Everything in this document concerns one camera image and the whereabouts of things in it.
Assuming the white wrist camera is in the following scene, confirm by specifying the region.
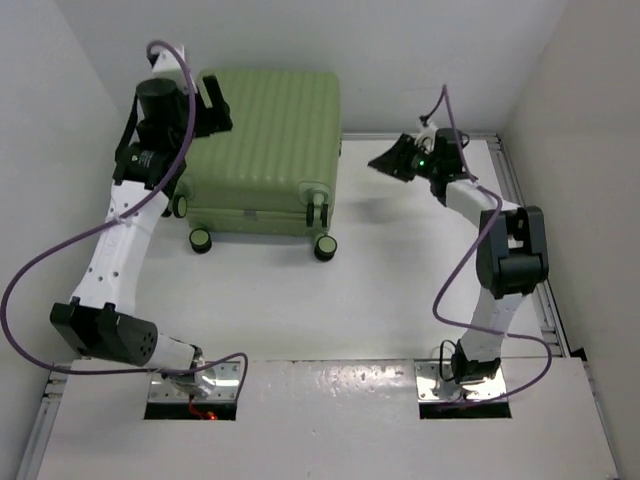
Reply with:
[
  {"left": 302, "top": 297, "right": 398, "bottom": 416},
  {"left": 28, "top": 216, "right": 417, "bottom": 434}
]
[
  {"left": 150, "top": 45, "right": 194, "bottom": 94},
  {"left": 415, "top": 119, "right": 438, "bottom": 145}
]

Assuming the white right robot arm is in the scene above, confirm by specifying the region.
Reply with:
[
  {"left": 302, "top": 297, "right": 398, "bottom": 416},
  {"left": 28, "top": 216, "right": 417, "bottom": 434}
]
[{"left": 368, "top": 128, "right": 549, "bottom": 384}]

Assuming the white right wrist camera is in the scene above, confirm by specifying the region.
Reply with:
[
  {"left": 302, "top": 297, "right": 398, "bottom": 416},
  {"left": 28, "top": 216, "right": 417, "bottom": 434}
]
[{"left": 415, "top": 119, "right": 438, "bottom": 145}]

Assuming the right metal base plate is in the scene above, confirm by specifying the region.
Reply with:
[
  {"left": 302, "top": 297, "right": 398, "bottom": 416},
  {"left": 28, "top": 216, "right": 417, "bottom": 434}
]
[{"left": 415, "top": 359, "right": 507, "bottom": 404}]

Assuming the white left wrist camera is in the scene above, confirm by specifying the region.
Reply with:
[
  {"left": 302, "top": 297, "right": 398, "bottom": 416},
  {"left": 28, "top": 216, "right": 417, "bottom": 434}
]
[{"left": 150, "top": 45, "right": 194, "bottom": 94}]

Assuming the metal base plate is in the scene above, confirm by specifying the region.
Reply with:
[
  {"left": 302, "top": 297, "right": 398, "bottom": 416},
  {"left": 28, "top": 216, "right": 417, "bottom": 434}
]
[
  {"left": 147, "top": 361, "right": 242, "bottom": 405},
  {"left": 415, "top": 359, "right": 507, "bottom": 404}
]

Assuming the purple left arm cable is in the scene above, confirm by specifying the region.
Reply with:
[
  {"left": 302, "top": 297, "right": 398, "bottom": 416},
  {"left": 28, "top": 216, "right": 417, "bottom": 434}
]
[{"left": 0, "top": 39, "right": 250, "bottom": 374}]

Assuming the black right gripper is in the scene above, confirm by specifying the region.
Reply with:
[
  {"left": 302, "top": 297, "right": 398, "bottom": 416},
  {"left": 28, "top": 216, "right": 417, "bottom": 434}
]
[{"left": 369, "top": 134, "right": 439, "bottom": 183}]

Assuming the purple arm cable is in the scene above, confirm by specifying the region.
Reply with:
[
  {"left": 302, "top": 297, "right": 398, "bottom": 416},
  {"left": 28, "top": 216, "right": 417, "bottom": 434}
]
[
  {"left": 419, "top": 83, "right": 554, "bottom": 404},
  {"left": 0, "top": 39, "right": 250, "bottom": 374}
]

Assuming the green suitcase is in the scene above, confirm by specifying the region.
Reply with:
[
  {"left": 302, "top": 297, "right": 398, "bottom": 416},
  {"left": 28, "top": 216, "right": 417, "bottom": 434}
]
[{"left": 173, "top": 67, "right": 342, "bottom": 262}]

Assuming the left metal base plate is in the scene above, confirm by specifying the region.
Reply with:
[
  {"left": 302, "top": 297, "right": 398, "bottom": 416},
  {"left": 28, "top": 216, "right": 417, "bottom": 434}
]
[{"left": 147, "top": 361, "right": 242, "bottom": 405}]

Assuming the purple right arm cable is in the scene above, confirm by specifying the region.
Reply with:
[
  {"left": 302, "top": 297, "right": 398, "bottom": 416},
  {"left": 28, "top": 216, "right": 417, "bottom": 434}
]
[{"left": 419, "top": 83, "right": 554, "bottom": 404}]

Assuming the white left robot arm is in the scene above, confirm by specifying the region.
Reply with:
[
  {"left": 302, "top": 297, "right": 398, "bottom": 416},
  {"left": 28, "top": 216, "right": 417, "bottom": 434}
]
[{"left": 50, "top": 76, "right": 232, "bottom": 376}]

